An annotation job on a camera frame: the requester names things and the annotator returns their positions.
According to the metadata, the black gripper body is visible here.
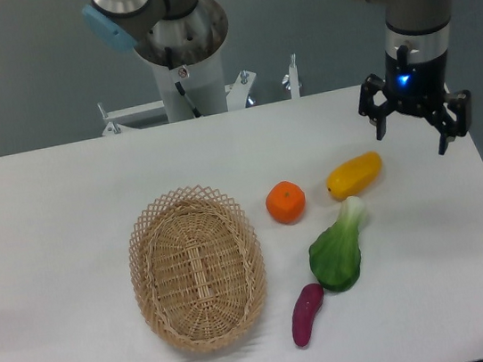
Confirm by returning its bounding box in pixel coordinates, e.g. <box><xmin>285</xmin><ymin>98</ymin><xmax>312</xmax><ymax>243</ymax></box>
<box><xmin>382</xmin><ymin>52</ymin><xmax>448</xmax><ymax>118</ymax></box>

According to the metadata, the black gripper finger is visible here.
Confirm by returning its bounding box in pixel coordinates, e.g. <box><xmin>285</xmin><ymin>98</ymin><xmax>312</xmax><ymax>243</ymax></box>
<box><xmin>428</xmin><ymin>90</ymin><xmax>472</xmax><ymax>155</ymax></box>
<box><xmin>358</xmin><ymin>74</ymin><xmax>392</xmax><ymax>141</ymax></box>

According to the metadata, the green bok choy vegetable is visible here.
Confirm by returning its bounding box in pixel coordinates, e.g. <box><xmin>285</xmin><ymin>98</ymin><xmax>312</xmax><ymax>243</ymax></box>
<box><xmin>308</xmin><ymin>196</ymin><xmax>367</xmax><ymax>292</ymax></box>

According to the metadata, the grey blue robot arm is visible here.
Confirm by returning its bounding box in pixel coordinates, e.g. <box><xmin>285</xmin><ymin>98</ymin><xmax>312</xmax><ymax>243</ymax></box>
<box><xmin>82</xmin><ymin>0</ymin><xmax>471</xmax><ymax>152</ymax></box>

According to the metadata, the yellow mango fruit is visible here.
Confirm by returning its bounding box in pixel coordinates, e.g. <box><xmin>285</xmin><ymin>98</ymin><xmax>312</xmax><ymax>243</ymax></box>
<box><xmin>326</xmin><ymin>151</ymin><xmax>382</xmax><ymax>201</ymax></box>

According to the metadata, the orange tangerine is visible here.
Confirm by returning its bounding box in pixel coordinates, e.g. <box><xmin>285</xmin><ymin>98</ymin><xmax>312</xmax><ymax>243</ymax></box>
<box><xmin>265</xmin><ymin>180</ymin><xmax>306</xmax><ymax>225</ymax></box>

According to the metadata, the purple sweet potato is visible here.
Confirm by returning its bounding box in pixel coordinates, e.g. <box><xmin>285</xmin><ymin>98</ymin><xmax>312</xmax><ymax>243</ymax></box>
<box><xmin>291</xmin><ymin>283</ymin><xmax>324</xmax><ymax>348</ymax></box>

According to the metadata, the woven wicker basket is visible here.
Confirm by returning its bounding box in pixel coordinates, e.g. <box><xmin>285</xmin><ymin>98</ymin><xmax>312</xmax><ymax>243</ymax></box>
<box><xmin>128</xmin><ymin>185</ymin><xmax>267</xmax><ymax>353</ymax></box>

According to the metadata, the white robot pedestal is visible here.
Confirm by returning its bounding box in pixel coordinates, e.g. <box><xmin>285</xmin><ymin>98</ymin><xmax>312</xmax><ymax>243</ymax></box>
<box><xmin>83</xmin><ymin>0</ymin><xmax>307</xmax><ymax>137</ymax></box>

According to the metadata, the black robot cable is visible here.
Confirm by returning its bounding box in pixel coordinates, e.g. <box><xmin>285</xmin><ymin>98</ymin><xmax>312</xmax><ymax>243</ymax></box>
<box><xmin>163</xmin><ymin>42</ymin><xmax>204</xmax><ymax>122</ymax></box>

